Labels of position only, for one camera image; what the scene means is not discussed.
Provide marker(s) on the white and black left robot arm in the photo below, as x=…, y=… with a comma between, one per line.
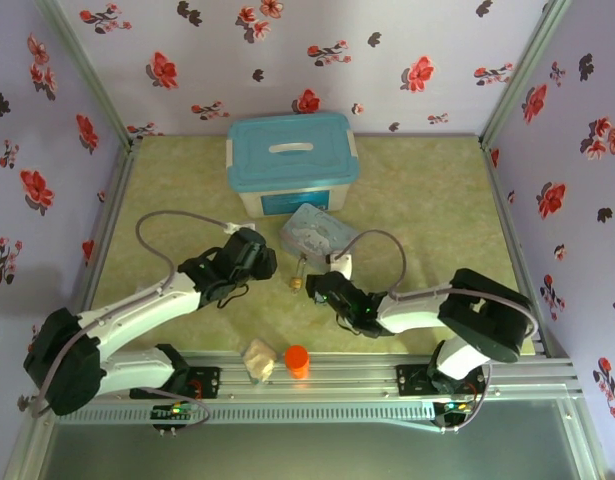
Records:
x=137, y=310

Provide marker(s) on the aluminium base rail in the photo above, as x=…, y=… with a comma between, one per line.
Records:
x=337, y=385

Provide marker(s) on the aluminium table side rail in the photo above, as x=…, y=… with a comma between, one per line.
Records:
x=507, y=220
x=112, y=210

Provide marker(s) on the right green circuit board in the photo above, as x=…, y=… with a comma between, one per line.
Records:
x=454, y=407

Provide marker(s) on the blue lidded plastic storage box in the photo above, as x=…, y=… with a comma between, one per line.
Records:
x=287, y=165

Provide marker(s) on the green circuit board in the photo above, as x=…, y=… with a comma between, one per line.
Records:
x=454, y=407
x=172, y=412

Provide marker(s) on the aluminium frame post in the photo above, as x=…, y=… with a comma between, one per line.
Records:
x=527, y=70
x=87, y=75

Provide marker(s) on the crumpled beige paper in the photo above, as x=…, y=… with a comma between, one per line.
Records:
x=259, y=361

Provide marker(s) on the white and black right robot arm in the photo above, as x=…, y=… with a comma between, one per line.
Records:
x=417, y=312

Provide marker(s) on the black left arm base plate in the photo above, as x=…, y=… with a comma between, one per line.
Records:
x=207, y=384

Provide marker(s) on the left green circuit board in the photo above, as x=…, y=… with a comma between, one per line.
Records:
x=172, y=412

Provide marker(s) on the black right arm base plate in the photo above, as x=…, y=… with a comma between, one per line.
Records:
x=412, y=381

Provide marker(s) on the orange cylinder block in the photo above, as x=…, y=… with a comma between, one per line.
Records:
x=297, y=361

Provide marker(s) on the brass padlock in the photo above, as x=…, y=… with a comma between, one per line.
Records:
x=296, y=283

